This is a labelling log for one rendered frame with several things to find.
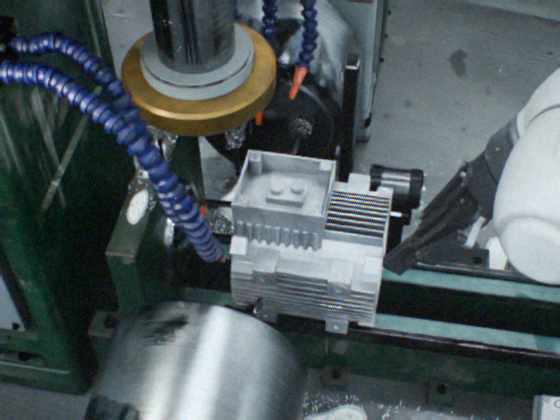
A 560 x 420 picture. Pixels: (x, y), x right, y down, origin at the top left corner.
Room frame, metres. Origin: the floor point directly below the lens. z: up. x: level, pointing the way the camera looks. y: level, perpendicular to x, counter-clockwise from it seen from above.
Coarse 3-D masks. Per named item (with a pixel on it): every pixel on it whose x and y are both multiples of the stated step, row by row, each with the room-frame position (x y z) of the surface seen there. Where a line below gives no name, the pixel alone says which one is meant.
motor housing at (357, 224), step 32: (352, 192) 0.78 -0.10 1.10; (352, 224) 0.73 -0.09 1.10; (384, 224) 0.73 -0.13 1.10; (288, 256) 0.70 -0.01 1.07; (320, 256) 0.70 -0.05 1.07; (352, 256) 0.69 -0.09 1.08; (384, 256) 0.78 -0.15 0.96; (256, 288) 0.68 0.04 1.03; (288, 288) 0.67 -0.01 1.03; (320, 288) 0.67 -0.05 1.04; (352, 288) 0.66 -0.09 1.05; (352, 320) 0.66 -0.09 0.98
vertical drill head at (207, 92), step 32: (160, 0) 0.75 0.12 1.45; (192, 0) 0.74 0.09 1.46; (224, 0) 0.76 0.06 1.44; (160, 32) 0.75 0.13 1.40; (192, 32) 0.74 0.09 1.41; (224, 32) 0.76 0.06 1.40; (256, 32) 0.84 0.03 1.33; (128, 64) 0.78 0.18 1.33; (160, 64) 0.76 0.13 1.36; (192, 64) 0.74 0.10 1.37; (224, 64) 0.75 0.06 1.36; (256, 64) 0.78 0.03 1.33; (160, 96) 0.73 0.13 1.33; (192, 96) 0.72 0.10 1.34; (224, 96) 0.73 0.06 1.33; (256, 96) 0.73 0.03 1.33; (160, 128) 0.70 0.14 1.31; (192, 128) 0.69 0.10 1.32; (224, 128) 0.70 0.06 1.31
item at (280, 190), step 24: (264, 168) 0.82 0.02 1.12; (288, 168) 0.81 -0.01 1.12; (312, 168) 0.80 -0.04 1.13; (240, 192) 0.76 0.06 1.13; (264, 192) 0.78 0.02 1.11; (288, 192) 0.76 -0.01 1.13; (312, 192) 0.77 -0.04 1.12; (240, 216) 0.73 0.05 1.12; (264, 216) 0.72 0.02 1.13; (288, 216) 0.71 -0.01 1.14; (312, 216) 0.71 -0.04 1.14; (264, 240) 0.72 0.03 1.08; (288, 240) 0.71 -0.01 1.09; (312, 240) 0.71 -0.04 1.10
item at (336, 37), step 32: (256, 0) 1.15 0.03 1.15; (288, 0) 1.13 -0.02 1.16; (320, 0) 1.16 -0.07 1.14; (288, 32) 1.05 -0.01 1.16; (320, 32) 1.07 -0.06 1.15; (352, 32) 1.12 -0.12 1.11; (288, 64) 0.98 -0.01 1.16; (320, 64) 1.00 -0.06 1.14; (288, 96) 0.97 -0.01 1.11; (320, 96) 0.97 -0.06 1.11; (256, 128) 0.98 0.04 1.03; (288, 128) 0.97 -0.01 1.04; (320, 128) 0.96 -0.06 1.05
